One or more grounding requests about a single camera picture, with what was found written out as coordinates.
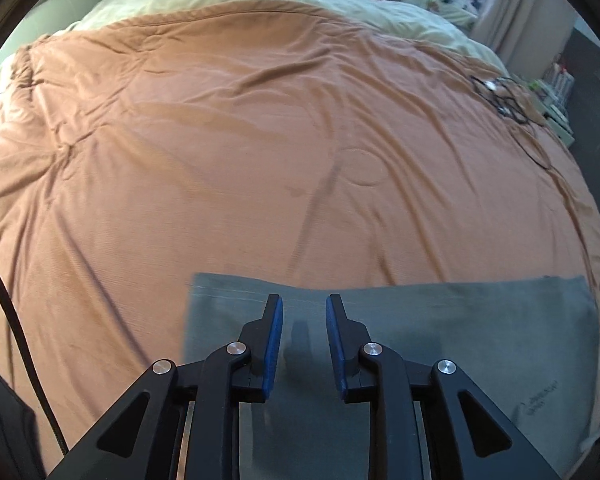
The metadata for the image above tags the shelf of books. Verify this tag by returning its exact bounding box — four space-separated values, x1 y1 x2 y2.
527 54 577 147

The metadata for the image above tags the orange blanket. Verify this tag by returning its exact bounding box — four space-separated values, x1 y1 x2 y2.
0 0 600 480

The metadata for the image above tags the tangle of black cables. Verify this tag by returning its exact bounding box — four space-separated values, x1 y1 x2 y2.
469 74 557 171

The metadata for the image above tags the beige curtain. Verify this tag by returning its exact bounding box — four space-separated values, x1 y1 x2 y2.
471 0 577 69

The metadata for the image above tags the thick black cable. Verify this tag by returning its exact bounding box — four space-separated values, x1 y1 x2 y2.
0 246 67 457

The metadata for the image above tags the person's dark clothing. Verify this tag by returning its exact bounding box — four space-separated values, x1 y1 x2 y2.
0 349 47 480

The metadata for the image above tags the dark grey cabinet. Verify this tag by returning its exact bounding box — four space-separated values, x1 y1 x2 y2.
569 25 600 153

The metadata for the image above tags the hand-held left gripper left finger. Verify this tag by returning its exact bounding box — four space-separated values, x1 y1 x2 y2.
45 294 285 480

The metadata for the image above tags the grey t-shirt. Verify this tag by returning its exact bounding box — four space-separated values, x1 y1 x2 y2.
180 272 600 480

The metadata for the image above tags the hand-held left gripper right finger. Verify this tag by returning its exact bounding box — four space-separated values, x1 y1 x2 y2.
325 294 563 480

